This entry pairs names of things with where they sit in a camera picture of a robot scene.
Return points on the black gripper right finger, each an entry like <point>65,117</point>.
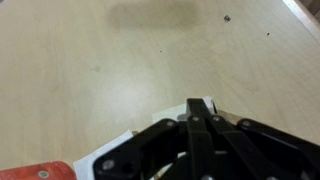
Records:
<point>210,113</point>

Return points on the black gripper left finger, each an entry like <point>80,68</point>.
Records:
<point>195,108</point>

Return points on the small white patterned carton box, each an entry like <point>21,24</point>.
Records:
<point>178,113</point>

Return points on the pink liquid spray bottle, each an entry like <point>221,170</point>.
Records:
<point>54,170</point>

